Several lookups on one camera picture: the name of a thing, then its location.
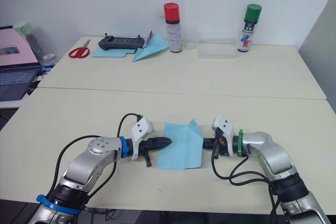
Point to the light blue paper airplane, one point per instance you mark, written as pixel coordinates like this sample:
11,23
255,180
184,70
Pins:
149,51

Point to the black handheld remote controller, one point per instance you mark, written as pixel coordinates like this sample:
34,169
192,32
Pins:
118,43

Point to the green capped spray can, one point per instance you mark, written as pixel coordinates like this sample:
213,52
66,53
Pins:
249,32

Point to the red capped spray can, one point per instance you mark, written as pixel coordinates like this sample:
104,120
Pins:
173,30

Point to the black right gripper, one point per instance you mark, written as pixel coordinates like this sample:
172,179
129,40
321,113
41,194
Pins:
223,149

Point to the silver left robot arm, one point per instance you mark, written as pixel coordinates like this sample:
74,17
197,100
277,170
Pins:
84,163

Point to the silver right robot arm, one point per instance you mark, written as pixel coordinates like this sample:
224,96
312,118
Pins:
273,155

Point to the clear plastic box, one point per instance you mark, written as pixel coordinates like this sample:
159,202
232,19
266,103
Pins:
216,48

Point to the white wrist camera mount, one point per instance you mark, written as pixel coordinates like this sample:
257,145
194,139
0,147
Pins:
225,128
141,129

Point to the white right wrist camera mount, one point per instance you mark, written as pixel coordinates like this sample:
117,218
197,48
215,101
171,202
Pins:
225,128

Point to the grey partition panel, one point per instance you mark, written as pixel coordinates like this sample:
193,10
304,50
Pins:
320,58

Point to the plastic wrapped pale green lidded bottle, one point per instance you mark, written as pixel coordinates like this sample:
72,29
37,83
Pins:
39,45

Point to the light blue cut paper sheet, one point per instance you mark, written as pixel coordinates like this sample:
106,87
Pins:
107,53

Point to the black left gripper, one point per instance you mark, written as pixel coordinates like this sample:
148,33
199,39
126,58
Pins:
147,147

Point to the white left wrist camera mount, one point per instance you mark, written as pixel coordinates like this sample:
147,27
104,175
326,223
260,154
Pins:
141,129

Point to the laptop with pink screen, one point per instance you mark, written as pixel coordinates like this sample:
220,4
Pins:
15,58

